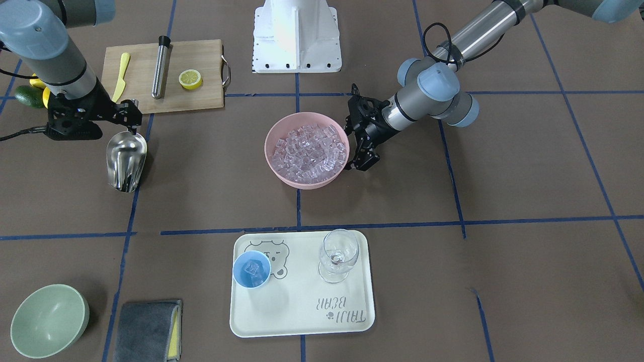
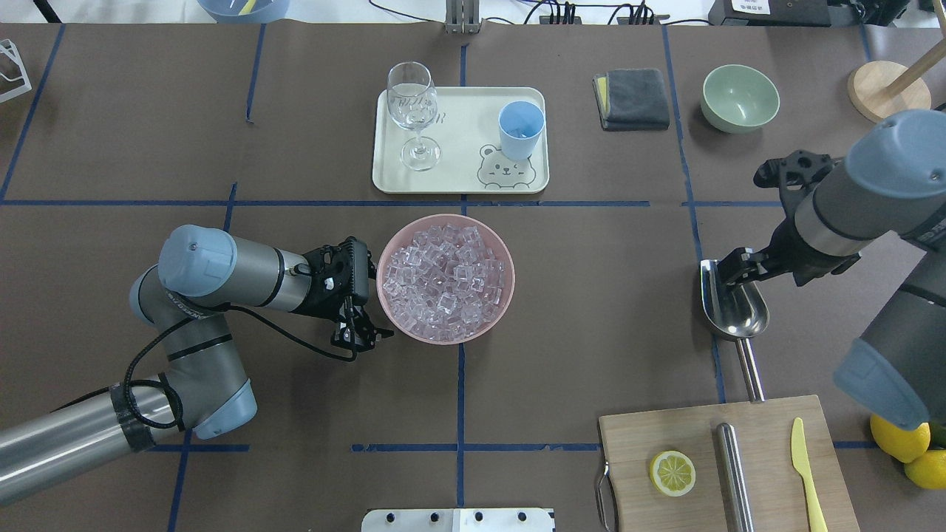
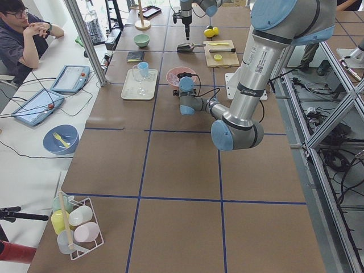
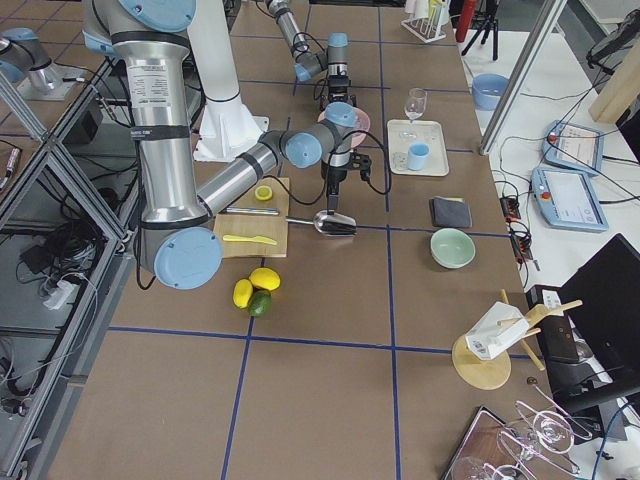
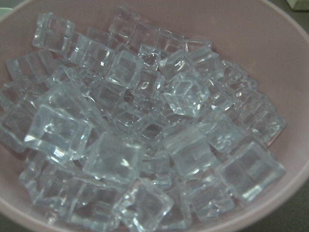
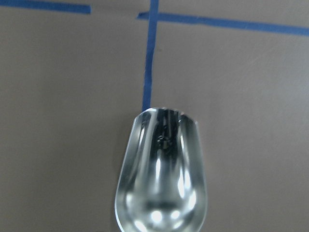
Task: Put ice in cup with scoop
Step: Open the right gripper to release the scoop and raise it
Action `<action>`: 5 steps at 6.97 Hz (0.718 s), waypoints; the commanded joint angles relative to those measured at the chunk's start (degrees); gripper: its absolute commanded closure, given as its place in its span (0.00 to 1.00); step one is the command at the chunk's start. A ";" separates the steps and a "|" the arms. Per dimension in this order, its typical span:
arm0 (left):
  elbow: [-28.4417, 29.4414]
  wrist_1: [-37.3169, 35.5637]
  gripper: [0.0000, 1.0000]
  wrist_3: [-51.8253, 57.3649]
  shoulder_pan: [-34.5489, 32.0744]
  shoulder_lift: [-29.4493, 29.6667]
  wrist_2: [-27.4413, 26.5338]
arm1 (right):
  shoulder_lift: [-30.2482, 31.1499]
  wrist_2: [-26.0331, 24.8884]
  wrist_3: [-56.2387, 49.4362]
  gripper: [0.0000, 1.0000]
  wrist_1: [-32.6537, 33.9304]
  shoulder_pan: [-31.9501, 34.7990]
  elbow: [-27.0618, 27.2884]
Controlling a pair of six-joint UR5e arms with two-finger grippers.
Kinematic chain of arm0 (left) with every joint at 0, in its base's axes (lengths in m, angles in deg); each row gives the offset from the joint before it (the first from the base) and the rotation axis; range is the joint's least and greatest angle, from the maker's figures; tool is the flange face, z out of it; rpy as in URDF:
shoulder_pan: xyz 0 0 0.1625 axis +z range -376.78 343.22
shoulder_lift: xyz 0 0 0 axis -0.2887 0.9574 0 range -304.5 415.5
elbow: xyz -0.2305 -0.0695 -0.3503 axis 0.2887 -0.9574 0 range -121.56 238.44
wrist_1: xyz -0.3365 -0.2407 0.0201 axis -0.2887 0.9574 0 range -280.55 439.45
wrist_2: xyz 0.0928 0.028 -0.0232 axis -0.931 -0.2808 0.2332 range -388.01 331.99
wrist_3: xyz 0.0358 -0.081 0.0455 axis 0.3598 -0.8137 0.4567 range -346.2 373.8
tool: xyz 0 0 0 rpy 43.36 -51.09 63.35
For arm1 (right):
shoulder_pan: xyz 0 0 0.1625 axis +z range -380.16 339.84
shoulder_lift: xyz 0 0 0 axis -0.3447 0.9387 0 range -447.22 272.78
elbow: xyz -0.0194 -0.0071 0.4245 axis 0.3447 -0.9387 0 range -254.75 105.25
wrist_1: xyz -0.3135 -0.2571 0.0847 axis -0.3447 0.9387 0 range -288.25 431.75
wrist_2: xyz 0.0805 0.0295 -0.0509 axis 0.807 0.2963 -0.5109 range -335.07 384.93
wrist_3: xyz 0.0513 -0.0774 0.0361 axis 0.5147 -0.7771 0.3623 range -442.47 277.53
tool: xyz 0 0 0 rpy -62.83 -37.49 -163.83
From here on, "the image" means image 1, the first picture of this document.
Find pile of clear ice cubes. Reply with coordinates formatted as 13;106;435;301
269;123;348;184

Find grey folded cloth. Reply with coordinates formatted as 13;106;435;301
113;299;183;361

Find cream bear tray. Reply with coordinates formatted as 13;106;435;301
229;230;376;338

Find lemon half slice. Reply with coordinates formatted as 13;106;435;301
179;69;203;91

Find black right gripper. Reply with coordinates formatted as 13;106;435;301
45;85;143;141

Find whole yellow lemon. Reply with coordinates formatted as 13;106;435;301
42;87;51;109

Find ice cubes in blue cup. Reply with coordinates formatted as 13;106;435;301
243;259;267;287

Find wooden cutting board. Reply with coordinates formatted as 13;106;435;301
101;39;225;114

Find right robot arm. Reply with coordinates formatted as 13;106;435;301
1;1;142;141

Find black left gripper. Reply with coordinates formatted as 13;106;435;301
345;84;400;171

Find light blue plastic cup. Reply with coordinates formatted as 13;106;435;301
232;250;272;289

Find stainless steel ice scoop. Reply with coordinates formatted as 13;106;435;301
106;126;147;193

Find yellow plastic knife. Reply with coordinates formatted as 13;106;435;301
111;52;131;103

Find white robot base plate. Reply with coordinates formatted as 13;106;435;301
252;1;343;74

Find clear wine glass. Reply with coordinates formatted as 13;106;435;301
318;229;360;284

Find pink bowl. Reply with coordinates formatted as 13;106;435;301
264;112;350;190

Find green lime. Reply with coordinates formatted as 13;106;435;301
14;85;45;109

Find green ceramic bowl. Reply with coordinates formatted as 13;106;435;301
10;284;90;359

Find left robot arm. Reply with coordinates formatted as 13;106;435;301
345;1;641;171

